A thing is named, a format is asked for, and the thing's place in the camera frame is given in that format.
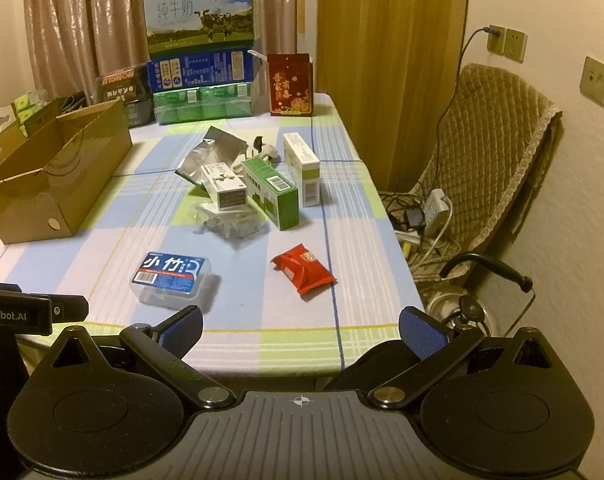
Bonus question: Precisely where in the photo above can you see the brown cardboard box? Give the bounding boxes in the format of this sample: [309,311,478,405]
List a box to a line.
[0,98,134,246]

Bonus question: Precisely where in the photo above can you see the silver foil bag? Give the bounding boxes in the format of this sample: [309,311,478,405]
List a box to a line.
[175,126,248,187]

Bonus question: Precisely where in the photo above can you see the black wall plug cable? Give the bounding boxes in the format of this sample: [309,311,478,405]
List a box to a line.
[436,27,494,182]

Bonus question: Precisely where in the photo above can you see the clear plastic blue label box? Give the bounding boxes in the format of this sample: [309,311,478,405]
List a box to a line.
[129,250,221,312]

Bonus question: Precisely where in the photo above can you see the black Hongli food container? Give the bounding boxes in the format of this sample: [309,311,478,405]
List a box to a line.
[94,63,155,128]

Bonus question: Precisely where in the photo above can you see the steel kettle with black handle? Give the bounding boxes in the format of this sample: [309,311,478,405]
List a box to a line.
[421,252,536,337]

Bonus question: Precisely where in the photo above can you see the white power strip with cables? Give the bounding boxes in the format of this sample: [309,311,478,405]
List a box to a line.
[381,176,464,282]

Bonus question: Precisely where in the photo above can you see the beige curtain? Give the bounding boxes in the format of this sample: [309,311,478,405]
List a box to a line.
[24,0,319,97]

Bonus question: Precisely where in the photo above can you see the quilted chair back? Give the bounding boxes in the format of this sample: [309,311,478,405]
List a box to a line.
[411,62,566,282]

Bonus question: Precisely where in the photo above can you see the wrapped green carton pack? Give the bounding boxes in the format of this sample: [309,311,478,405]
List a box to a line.
[152,81,263,125]

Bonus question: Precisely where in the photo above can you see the red gift box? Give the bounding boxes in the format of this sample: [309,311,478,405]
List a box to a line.
[267,52,315,118]

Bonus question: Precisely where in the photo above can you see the white and green medicine box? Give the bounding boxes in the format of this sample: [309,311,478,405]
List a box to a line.
[282,132,321,208]

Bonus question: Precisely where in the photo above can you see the green tissue packs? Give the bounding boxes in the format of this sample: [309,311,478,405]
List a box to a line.
[14,88,48,137]

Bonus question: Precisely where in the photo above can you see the red snack packet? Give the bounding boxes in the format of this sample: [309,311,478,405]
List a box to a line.
[270,243,337,295]

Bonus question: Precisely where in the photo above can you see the wall socket with plug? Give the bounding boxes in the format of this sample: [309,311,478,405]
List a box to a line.
[486,23,528,64]

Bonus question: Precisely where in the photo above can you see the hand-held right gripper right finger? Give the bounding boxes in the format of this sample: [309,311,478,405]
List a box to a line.
[329,305,559,410]

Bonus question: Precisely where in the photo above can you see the white charger adapter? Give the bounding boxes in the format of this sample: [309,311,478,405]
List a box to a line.
[242,144,283,171]

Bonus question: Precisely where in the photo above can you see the blue milk carton case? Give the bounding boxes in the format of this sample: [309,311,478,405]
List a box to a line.
[146,48,255,94]

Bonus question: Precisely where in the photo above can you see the checkered cloth desktop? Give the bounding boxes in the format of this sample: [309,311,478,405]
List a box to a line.
[0,92,425,379]

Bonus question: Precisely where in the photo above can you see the cow print milk carton case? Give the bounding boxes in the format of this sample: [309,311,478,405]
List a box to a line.
[142,0,263,60]

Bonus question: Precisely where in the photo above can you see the clear bag of blister packs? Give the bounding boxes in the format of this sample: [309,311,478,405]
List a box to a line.
[194,202,271,241]

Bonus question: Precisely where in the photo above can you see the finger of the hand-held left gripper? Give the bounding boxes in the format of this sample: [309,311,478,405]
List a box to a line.
[52,298,90,321]

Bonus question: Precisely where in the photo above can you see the small white cow print box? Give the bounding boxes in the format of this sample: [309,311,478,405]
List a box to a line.
[200,162,248,213]

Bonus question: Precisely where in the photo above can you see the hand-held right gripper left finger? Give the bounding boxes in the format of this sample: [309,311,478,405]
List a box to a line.
[46,305,236,411]

